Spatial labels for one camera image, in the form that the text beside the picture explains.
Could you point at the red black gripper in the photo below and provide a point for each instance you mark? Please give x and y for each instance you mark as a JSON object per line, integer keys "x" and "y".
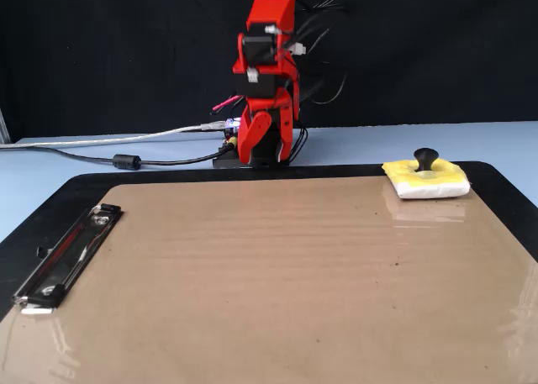
{"x": 256, "y": 85}

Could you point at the yellow sponge with black knob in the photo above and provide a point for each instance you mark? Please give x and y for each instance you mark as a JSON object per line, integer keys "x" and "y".
{"x": 437, "y": 184}

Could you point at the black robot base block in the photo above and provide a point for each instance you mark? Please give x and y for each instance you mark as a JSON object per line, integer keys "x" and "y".
{"x": 227, "y": 162}

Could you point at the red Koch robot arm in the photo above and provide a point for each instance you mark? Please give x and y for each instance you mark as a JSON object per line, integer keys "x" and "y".
{"x": 273, "y": 6}

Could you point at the controller circuit board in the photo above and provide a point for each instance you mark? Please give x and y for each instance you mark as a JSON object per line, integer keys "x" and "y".
{"x": 232, "y": 125}

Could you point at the brown clipboard board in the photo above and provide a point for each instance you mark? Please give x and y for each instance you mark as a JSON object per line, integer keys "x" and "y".
{"x": 252, "y": 296}

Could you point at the black backdrop cloth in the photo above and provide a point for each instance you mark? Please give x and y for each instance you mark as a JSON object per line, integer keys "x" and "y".
{"x": 420, "y": 43}

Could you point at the black rectangular desk mat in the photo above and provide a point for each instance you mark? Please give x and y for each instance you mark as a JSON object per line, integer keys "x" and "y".
{"x": 50, "y": 207}

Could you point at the silver metal clipboard clip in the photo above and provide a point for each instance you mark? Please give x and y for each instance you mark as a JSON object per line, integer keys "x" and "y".
{"x": 63, "y": 262}

